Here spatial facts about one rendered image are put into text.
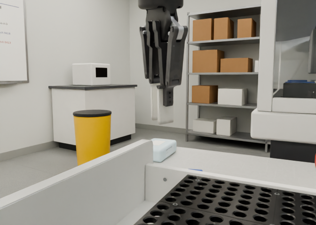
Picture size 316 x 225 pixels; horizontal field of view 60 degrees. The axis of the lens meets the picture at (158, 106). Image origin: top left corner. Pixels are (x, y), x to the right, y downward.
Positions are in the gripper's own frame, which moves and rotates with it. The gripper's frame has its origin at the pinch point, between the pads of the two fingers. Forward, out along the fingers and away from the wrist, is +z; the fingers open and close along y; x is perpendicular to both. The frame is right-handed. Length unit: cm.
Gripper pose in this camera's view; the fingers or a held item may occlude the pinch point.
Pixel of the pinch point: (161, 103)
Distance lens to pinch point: 50.4
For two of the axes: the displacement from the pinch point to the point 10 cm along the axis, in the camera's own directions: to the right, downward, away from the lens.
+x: -8.9, 1.5, -4.4
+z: 0.2, 9.6, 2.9
